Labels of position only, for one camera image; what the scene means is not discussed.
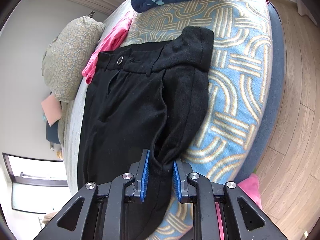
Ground black pants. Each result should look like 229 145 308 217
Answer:
77 26 214 239

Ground pink trousers of person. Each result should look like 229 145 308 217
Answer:
238 173 262 209

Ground dark blue headboard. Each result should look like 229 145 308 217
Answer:
46 121 60 145

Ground glass sliding door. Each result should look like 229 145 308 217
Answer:
3 153 71 214

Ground pink square cushion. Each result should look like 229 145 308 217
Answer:
41 93 62 127

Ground rolled patterned duvet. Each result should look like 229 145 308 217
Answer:
41 16 105 103

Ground folded pink garment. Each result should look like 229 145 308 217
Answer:
81 17 135 85

